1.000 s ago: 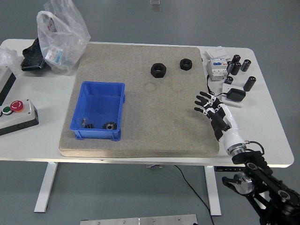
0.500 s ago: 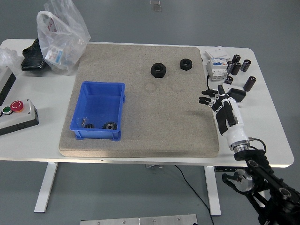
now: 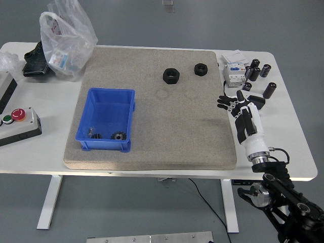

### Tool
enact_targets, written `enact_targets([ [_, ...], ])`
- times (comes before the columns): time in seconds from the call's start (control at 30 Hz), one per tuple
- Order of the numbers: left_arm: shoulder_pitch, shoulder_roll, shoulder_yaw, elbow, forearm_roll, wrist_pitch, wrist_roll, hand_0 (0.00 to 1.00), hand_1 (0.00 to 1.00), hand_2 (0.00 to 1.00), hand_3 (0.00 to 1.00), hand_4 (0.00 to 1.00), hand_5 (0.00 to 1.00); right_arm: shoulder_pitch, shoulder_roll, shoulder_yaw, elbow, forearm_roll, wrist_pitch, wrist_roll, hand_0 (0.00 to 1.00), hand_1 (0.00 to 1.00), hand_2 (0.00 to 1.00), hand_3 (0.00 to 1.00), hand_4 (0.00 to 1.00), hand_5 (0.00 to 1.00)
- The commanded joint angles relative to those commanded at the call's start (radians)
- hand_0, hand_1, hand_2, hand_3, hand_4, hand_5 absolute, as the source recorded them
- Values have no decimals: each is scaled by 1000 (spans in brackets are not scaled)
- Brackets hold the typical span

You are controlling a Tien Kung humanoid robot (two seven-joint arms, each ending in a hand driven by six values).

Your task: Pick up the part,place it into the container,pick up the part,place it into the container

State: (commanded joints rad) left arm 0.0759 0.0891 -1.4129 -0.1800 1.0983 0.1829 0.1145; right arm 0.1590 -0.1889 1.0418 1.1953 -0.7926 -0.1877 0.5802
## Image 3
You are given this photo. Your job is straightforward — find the silver metal plate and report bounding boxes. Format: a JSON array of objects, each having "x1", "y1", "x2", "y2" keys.
[{"x1": 87, "y1": 231, "x2": 214, "y2": 243}]

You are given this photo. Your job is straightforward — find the crumpled clear plastic wrap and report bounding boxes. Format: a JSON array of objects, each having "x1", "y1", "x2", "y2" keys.
[{"x1": 0, "y1": 51, "x2": 25, "y2": 82}]

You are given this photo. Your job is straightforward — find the black power adapter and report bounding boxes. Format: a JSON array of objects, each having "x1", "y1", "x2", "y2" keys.
[{"x1": 246, "y1": 95, "x2": 266, "y2": 111}]

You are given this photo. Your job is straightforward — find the black plastic part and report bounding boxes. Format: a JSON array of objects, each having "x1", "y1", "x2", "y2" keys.
[{"x1": 22, "y1": 42, "x2": 51, "y2": 77}]

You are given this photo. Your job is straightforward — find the grey and black enclosure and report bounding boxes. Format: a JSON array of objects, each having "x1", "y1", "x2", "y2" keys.
[{"x1": 0, "y1": 72, "x2": 19, "y2": 114}]

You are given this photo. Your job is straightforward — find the grey emergency stop button box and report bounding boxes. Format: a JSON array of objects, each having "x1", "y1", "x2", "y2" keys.
[{"x1": 0, "y1": 106, "x2": 43, "y2": 147}]

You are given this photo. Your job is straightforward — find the grey-brown mat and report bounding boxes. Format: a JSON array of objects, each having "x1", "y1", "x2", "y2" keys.
[{"x1": 63, "y1": 45, "x2": 238, "y2": 171}]

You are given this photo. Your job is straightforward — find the white and blue carton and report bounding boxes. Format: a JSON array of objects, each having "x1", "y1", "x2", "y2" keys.
[{"x1": 221, "y1": 50, "x2": 250, "y2": 66}]

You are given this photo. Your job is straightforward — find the clear plastic bag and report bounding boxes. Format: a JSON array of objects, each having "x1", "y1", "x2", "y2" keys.
[{"x1": 39, "y1": 0, "x2": 99, "y2": 83}]

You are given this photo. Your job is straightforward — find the white circuit breaker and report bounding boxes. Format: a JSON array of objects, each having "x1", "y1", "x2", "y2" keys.
[{"x1": 222, "y1": 62, "x2": 248, "y2": 89}]

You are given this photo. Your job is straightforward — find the black metal gear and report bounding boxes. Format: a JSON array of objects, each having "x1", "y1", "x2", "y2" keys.
[{"x1": 110, "y1": 131, "x2": 128, "y2": 141}]

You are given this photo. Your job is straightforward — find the white table leg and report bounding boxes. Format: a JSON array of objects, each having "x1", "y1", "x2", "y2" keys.
[
  {"x1": 219, "y1": 178, "x2": 240, "y2": 233},
  {"x1": 36, "y1": 174, "x2": 64, "y2": 230}
]

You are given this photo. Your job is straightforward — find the large black hex nut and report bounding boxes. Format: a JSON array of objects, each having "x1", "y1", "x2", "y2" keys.
[{"x1": 163, "y1": 67, "x2": 182, "y2": 85}]

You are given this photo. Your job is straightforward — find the blue plastic box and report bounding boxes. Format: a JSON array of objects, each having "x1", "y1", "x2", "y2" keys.
[{"x1": 75, "y1": 87, "x2": 137, "y2": 153}]

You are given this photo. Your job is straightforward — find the black table control box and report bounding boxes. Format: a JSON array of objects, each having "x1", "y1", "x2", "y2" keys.
[{"x1": 232, "y1": 179, "x2": 264, "y2": 187}]

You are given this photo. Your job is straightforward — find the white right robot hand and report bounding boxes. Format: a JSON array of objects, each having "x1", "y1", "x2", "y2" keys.
[{"x1": 217, "y1": 90, "x2": 270, "y2": 158}]

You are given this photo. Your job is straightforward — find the black floor cable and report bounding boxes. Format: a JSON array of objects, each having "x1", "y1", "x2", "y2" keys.
[{"x1": 188, "y1": 178, "x2": 232, "y2": 243}]

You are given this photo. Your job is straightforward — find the small black hex nut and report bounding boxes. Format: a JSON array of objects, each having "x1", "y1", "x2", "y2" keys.
[{"x1": 194, "y1": 63, "x2": 209, "y2": 76}]

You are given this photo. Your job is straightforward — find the white square plate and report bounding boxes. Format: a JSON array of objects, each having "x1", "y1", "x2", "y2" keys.
[{"x1": 240, "y1": 90, "x2": 264, "y2": 116}]

